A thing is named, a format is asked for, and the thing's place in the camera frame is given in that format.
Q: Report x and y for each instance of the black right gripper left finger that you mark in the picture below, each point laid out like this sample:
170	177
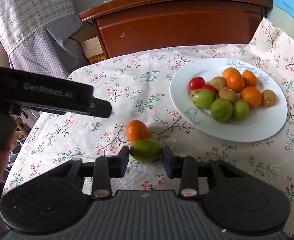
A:
107	167

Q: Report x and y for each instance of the floral tablecloth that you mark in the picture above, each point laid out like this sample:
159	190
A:
137	86

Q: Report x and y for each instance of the red cherry tomato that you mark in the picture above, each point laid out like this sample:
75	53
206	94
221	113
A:
209	87
196	83

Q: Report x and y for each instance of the brown kiwi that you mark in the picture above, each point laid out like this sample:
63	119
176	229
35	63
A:
228	94
218	83
268	98

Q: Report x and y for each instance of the checkered grey cloth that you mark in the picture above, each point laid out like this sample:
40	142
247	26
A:
36	35

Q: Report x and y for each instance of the large orange tangerine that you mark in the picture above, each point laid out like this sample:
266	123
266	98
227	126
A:
235	82

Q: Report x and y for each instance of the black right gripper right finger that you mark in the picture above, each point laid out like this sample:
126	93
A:
183	167

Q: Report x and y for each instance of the small cardboard box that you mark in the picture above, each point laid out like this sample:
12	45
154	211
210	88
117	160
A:
90	43

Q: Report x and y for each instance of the green oval fruit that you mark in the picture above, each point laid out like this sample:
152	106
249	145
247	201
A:
145	150

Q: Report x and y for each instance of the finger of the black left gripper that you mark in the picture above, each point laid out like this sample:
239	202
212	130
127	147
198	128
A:
100	108

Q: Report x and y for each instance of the green round fruit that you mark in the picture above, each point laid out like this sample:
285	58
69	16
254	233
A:
221	110

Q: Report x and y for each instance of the orange tangerine back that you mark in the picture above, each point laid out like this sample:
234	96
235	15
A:
228	71

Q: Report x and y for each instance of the green fruit on plate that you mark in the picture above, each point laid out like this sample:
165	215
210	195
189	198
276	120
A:
241	110

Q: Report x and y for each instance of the white ceramic plate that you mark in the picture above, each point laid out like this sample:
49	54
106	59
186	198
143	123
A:
261	122

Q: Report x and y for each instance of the orange tangerine front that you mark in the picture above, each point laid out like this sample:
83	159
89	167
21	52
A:
251	95

